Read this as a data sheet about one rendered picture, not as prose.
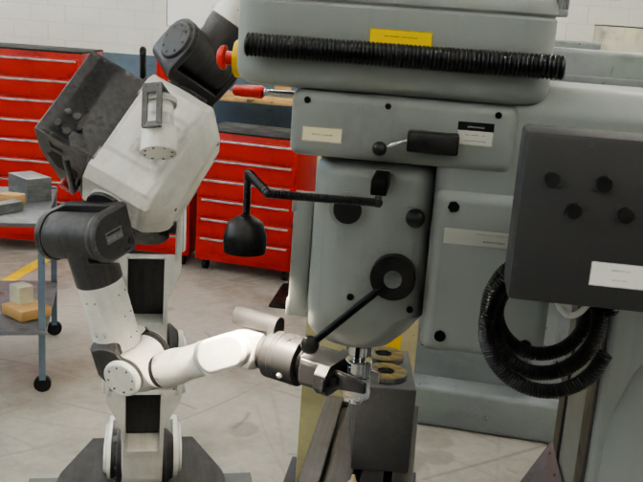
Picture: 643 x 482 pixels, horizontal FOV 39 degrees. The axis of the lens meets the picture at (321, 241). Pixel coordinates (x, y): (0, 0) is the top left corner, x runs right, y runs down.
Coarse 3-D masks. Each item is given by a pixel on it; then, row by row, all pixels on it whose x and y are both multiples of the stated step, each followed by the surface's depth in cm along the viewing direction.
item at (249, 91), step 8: (240, 88) 156; (248, 88) 156; (256, 88) 155; (264, 88) 156; (240, 96) 157; (248, 96) 156; (256, 96) 156; (264, 96) 157; (272, 96) 156; (280, 96) 155; (288, 96) 155
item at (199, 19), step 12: (168, 0) 1044; (180, 0) 1042; (192, 0) 1040; (204, 0) 1038; (216, 0) 1036; (168, 12) 1047; (180, 12) 1045; (192, 12) 1043; (204, 12) 1041; (168, 24) 1050
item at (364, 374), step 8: (344, 368) 155; (352, 368) 153; (368, 368) 153; (360, 376) 153; (368, 376) 154; (368, 384) 155; (344, 392) 155; (352, 392) 154; (368, 392) 155; (352, 400) 154; (360, 400) 154
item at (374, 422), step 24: (384, 360) 193; (408, 360) 198; (384, 384) 183; (408, 384) 184; (360, 408) 183; (384, 408) 183; (408, 408) 183; (360, 432) 184; (384, 432) 184; (408, 432) 184; (360, 456) 186; (384, 456) 186; (408, 456) 186
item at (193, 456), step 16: (96, 448) 262; (192, 448) 266; (80, 464) 252; (96, 464) 253; (192, 464) 256; (208, 464) 257; (64, 480) 243; (80, 480) 244; (96, 480) 244; (112, 480) 245; (176, 480) 247; (192, 480) 248; (208, 480) 248; (224, 480) 249
